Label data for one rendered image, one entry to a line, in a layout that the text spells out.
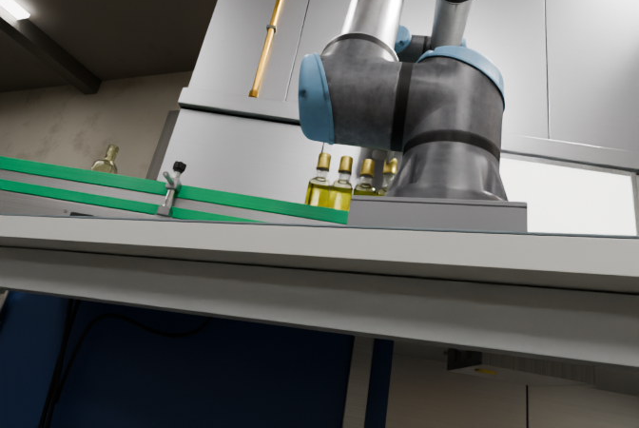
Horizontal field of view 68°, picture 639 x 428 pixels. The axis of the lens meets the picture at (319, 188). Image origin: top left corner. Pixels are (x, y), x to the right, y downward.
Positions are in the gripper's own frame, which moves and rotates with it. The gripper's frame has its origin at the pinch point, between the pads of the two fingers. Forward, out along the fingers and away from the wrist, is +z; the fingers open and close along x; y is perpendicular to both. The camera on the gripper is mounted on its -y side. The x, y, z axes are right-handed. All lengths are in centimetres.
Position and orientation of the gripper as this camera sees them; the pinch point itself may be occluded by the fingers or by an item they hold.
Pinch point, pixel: (390, 163)
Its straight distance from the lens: 125.2
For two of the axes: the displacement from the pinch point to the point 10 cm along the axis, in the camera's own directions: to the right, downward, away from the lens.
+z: -1.7, 9.0, -3.9
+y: -9.8, -1.1, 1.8
